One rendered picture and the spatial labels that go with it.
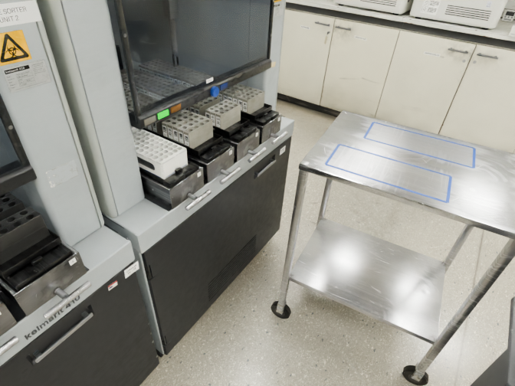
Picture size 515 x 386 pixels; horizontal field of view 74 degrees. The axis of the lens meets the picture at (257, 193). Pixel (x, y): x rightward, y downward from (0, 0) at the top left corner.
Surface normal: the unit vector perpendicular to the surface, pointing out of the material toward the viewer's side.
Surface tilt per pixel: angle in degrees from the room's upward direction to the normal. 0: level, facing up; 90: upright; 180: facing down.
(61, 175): 90
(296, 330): 0
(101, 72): 90
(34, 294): 90
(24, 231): 90
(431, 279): 0
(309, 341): 0
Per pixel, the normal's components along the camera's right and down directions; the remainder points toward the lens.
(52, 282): 0.84, 0.37
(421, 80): -0.58, 0.48
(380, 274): 0.05, -0.78
